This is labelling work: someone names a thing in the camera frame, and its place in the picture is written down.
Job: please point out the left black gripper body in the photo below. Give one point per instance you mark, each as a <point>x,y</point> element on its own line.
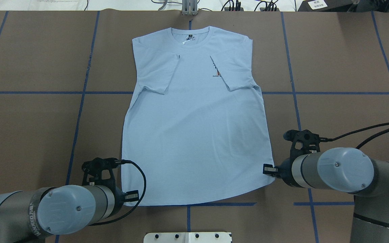
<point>119,197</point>

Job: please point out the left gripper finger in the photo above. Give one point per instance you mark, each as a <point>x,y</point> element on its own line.
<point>131,196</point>

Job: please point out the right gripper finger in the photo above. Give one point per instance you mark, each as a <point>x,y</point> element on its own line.
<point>269,170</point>

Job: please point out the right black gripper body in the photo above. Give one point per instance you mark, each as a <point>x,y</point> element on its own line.
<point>284,170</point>

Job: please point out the light blue t-shirt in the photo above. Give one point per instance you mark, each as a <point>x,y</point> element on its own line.
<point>196,124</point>

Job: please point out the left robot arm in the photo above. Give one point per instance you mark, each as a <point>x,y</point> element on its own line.
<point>31,217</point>

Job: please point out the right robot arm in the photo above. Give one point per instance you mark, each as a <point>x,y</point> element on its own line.
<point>343,169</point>

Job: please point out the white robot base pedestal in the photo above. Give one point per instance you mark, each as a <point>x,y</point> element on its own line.
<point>189,237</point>

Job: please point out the aluminium frame post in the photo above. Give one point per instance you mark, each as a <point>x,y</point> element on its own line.
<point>190,7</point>

